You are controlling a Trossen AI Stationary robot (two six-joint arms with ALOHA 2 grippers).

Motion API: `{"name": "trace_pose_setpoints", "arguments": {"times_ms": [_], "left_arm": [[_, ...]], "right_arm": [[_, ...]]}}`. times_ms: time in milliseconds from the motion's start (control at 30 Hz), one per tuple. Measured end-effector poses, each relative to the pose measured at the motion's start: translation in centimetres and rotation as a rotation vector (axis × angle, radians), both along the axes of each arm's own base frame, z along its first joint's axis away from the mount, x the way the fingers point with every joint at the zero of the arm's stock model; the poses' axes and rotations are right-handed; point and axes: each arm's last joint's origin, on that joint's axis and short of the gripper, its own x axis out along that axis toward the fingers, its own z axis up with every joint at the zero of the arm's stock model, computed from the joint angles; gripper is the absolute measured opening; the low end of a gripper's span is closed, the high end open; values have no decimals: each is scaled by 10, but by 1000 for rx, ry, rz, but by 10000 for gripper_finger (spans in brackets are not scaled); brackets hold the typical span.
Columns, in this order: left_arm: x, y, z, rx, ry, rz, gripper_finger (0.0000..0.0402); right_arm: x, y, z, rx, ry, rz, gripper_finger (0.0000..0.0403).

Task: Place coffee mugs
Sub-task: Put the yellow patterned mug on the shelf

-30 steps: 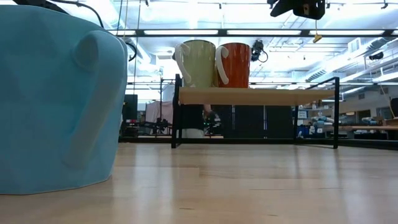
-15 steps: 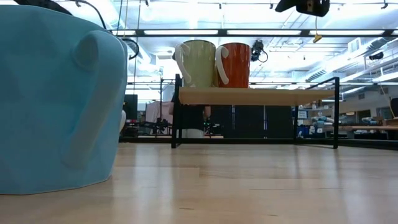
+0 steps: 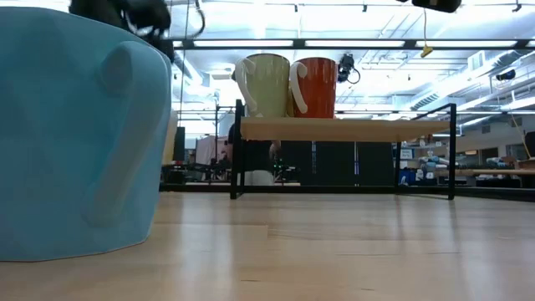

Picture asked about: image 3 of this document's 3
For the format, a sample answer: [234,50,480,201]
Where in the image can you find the black table edge rail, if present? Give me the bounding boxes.
[158,182,535,203]

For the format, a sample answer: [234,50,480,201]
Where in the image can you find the black overhead frame beam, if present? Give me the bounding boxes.
[171,37,535,51]

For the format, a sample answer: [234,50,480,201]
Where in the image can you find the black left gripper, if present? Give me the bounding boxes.
[69,0,176,64]

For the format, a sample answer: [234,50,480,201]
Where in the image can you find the yellow hanging cable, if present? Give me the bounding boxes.
[420,8,435,59]

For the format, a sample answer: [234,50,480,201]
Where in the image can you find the green mug white handle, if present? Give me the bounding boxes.
[233,53,293,119]

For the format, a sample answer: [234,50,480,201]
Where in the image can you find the black partition panels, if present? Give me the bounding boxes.
[288,140,397,187]

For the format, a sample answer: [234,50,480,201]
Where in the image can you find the wooden shelf black frame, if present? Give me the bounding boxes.
[229,99,458,202]

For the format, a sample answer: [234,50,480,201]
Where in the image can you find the wooden background table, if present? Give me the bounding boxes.
[455,167,535,177]

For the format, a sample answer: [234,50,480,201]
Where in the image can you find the person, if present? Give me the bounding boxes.
[227,124,282,187]

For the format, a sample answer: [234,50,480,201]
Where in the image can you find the pink cloth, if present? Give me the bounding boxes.
[195,134,231,166]

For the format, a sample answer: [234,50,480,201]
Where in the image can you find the red mug white handle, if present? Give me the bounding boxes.
[288,57,339,120]

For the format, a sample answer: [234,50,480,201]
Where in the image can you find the black hanging camera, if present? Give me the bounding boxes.
[336,53,361,84]

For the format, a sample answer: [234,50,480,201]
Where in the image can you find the light blue mug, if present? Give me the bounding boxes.
[0,6,173,263]

